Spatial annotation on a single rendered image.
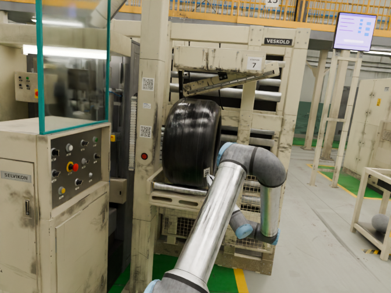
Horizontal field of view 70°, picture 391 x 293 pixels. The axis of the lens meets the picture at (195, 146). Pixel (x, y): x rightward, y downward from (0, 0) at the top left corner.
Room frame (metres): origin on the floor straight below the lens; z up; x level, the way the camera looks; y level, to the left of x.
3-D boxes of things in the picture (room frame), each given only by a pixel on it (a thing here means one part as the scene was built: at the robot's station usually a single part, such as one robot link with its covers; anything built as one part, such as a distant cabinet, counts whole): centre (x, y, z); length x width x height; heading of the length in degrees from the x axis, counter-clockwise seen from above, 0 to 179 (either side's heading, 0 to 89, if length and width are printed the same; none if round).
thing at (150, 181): (1.78, 0.23, 0.90); 0.40 x 0.03 x 0.10; 171
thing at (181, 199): (1.61, 0.08, 0.83); 0.36 x 0.09 x 0.06; 81
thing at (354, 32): (4.71, -2.34, 2.60); 0.60 x 0.05 x 0.55; 91
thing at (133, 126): (1.75, 0.40, 1.19); 0.05 x 0.04 x 0.48; 171
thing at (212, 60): (2.02, -0.12, 1.71); 0.61 x 0.25 x 0.15; 81
